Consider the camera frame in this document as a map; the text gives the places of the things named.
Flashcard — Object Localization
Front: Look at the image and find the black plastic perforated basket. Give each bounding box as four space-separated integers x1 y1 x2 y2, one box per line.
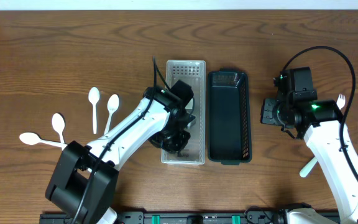
207 68 252 165

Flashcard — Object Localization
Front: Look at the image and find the clear plastic perforated basket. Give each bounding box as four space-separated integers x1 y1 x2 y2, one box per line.
161 60 206 166

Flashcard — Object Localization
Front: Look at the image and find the white plastic fork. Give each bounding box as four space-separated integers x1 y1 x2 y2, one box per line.
336 93 346 110
299 157 318 178

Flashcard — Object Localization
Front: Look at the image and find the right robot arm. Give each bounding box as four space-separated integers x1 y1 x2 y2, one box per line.
260 67 358 223

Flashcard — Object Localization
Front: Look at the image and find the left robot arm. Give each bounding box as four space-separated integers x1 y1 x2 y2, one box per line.
45 81 195 223

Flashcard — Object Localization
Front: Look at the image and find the white plastic spoon tilted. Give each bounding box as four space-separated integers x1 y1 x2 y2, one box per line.
104 94 119 135

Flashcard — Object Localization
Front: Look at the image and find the white plastic spoon upright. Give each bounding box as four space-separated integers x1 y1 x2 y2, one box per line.
88 87 100 134

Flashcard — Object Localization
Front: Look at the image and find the white plastic spoon left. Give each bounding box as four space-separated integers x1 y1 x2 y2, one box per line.
52 113 65 144

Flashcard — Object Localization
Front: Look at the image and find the white plastic spoon horizontal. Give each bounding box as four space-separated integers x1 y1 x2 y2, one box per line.
19 133 67 149

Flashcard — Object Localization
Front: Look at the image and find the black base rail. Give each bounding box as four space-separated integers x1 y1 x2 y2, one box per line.
39 210 340 224

